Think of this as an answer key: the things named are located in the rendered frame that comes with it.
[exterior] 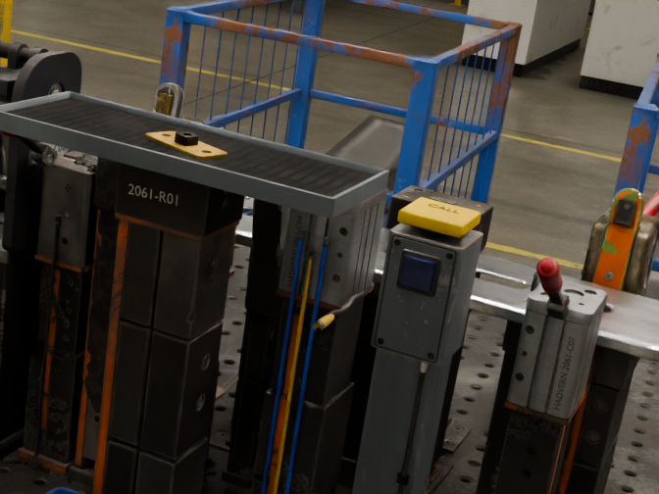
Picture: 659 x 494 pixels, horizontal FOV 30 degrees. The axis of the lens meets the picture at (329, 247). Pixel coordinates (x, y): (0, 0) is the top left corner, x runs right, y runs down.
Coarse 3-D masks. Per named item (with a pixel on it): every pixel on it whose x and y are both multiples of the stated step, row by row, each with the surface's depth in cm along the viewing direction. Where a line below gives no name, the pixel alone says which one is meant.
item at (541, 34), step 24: (480, 0) 916; (504, 0) 909; (528, 0) 903; (552, 0) 953; (576, 0) 1049; (528, 24) 907; (552, 24) 976; (576, 24) 1077; (528, 48) 912; (552, 48) 1002; (576, 48) 1121; (528, 72) 943
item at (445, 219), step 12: (420, 204) 110; (432, 204) 111; (444, 204) 112; (408, 216) 108; (420, 216) 107; (432, 216) 107; (444, 216) 108; (456, 216) 109; (468, 216) 109; (480, 216) 111; (432, 228) 107; (444, 228) 107; (456, 228) 106; (468, 228) 108
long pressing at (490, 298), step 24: (240, 240) 146; (384, 240) 152; (480, 264) 149; (504, 264) 150; (480, 288) 140; (504, 288) 142; (600, 288) 147; (480, 312) 136; (504, 312) 135; (624, 312) 140; (648, 312) 141; (600, 336) 132; (624, 336) 131; (648, 336) 133
